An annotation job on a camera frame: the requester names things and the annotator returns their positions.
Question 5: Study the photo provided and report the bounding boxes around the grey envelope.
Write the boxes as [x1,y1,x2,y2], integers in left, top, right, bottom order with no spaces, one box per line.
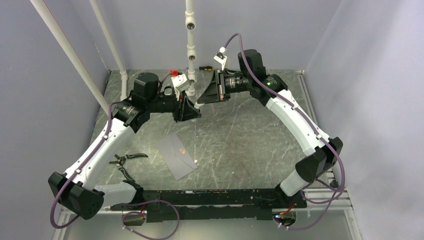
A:
[155,133,198,181]

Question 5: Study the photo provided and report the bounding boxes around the purple loop cable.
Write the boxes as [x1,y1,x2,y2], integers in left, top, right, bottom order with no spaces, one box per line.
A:
[121,197,182,240]

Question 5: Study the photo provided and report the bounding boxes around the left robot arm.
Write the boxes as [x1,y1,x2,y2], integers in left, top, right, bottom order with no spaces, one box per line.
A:
[48,72,201,222]

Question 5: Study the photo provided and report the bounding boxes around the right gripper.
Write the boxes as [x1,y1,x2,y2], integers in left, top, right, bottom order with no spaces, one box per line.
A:
[197,69,251,105]

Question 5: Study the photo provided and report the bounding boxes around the yellow black screwdriver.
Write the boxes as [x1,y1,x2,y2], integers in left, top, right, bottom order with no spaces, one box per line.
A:
[197,66,214,72]

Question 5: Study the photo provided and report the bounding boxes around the green white glue stick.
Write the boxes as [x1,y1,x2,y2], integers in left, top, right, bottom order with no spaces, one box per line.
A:
[194,102,204,110]

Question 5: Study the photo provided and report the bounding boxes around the black pliers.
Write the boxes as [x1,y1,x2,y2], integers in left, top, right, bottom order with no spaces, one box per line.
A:
[108,152,149,182]

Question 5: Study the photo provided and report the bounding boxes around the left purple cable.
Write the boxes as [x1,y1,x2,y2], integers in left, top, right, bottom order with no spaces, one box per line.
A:
[49,71,173,230]

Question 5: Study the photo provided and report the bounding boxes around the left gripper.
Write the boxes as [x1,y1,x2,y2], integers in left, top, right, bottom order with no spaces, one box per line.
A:
[147,86,202,123]

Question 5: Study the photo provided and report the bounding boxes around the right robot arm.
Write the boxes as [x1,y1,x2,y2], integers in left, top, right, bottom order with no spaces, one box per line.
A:
[194,47,343,208]

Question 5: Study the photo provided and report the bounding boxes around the white pvc pipe frame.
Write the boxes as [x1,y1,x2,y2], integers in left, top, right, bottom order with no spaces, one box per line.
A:
[29,0,197,115]

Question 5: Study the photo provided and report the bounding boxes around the aluminium table edge rail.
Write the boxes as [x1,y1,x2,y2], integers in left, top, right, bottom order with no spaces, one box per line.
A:
[296,70,364,240]

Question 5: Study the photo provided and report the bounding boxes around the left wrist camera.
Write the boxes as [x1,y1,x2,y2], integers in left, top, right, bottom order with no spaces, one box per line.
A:
[170,70,191,100]

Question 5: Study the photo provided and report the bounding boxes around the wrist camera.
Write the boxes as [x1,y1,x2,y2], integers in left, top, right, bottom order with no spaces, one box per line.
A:
[213,46,228,71]
[170,70,191,100]

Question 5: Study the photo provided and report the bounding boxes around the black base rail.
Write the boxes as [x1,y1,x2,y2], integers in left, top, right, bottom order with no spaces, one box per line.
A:
[110,188,307,223]

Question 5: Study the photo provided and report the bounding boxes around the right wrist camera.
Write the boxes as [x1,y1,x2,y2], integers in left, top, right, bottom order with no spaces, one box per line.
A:
[213,46,228,71]

